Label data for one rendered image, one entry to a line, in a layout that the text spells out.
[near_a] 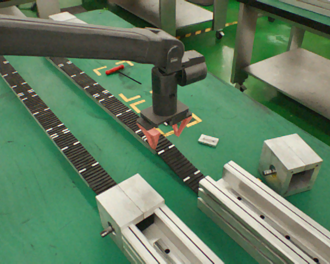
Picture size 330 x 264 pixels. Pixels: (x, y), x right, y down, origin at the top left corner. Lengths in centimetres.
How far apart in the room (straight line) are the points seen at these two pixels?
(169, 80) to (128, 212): 28
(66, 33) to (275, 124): 67
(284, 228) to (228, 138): 34
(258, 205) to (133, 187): 26
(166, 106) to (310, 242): 40
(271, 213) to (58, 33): 51
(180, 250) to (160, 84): 33
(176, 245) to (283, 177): 28
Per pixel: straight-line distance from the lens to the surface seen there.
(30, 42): 55
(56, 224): 75
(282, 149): 77
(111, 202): 63
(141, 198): 63
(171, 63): 66
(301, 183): 82
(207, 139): 89
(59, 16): 159
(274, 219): 69
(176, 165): 80
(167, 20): 311
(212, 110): 102
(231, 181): 72
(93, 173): 78
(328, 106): 227
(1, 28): 53
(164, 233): 64
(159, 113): 74
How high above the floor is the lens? 136
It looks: 39 degrees down
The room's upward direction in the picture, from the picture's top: straight up
